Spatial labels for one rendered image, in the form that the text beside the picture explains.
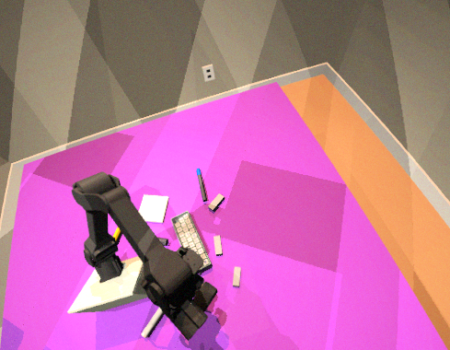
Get dark grey stylus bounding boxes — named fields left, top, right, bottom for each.
left=158, top=238, right=168, bottom=246

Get grey stylus with blue tip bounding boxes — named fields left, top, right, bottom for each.
left=196, top=169, right=207, bottom=202

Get beige keyboard with letter keys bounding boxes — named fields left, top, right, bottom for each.
left=170, top=210, right=212, bottom=273

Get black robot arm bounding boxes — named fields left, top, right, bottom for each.
left=72, top=171, right=209, bottom=340

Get beige cylinder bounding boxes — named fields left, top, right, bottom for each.
left=142, top=308, right=164, bottom=338

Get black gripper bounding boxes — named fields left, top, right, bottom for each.
left=190, top=273, right=217, bottom=311

